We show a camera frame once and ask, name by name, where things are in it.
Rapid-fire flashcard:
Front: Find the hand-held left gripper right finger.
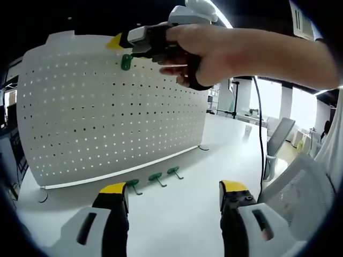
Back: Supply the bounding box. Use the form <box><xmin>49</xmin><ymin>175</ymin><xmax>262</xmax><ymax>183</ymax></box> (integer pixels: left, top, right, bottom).
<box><xmin>219</xmin><ymin>179</ymin><xmax>308</xmax><ymax>257</ymax></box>

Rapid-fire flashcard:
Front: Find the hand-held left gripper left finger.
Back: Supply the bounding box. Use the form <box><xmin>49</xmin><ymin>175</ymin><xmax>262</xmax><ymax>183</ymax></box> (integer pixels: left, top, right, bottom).
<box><xmin>49</xmin><ymin>182</ymin><xmax>131</xmax><ymax>257</ymax></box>

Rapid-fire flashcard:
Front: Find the white perforated mounting plate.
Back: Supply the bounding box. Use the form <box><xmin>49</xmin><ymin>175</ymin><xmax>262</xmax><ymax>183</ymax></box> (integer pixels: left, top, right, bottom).
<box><xmin>16</xmin><ymin>34</ymin><xmax>210</xmax><ymax>203</ymax></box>

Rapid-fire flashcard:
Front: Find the person's right hand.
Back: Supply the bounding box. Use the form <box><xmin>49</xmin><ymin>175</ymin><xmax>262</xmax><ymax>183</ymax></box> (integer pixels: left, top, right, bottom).
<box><xmin>159</xmin><ymin>22</ymin><xmax>234</xmax><ymax>88</ymax></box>

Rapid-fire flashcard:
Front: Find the ceiling light strip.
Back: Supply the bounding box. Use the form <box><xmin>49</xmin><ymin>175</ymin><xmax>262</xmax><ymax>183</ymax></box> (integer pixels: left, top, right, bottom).
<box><xmin>208</xmin><ymin>0</ymin><xmax>234</xmax><ymax>29</ymax></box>
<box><xmin>313</xmin><ymin>85</ymin><xmax>339</xmax><ymax>96</ymax></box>

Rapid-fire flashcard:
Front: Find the white mesh office chair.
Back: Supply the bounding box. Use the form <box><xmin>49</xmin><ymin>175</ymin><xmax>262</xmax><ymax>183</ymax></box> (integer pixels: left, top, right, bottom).
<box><xmin>257</xmin><ymin>152</ymin><xmax>335</xmax><ymax>228</ymax></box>

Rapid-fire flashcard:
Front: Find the metal shelf rack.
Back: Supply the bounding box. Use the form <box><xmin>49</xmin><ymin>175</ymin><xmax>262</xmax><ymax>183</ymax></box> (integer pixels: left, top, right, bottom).
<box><xmin>206</xmin><ymin>87</ymin><xmax>221</xmax><ymax>115</ymax></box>

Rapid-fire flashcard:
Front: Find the black tripod stand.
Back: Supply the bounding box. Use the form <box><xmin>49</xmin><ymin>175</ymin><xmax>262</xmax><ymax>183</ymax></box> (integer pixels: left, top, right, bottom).
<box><xmin>216</xmin><ymin>80</ymin><xmax>242</xmax><ymax>120</ymax></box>

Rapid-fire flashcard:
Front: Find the grey office chair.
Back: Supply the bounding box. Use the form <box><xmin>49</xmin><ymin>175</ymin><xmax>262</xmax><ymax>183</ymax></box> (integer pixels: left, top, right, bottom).
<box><xmin>264</xmin><ymin>117</ymin><xmax>296</xmax><ymax>180</ymax></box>

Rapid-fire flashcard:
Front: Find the dark cabinet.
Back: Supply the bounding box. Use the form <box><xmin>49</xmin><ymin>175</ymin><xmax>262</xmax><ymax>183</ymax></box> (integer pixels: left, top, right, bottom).
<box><xmin>8</xmin><ymin>128</ymin><xmax>29</xmax><ymax>176</ymax></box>

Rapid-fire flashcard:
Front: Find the white ceiling air vent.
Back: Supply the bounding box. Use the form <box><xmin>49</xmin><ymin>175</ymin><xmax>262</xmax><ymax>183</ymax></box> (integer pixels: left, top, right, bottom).
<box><xmin>289</xmin><ymin>0</ymin><xmax>322</xmax><ymax>41</ymax></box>

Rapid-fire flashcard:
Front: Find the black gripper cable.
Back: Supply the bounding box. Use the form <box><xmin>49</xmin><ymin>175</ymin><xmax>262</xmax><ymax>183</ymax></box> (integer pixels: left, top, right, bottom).
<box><xmin>252</xmin><ymin>75</ymin><xmax>266</xmax><ymax>201</ymax></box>

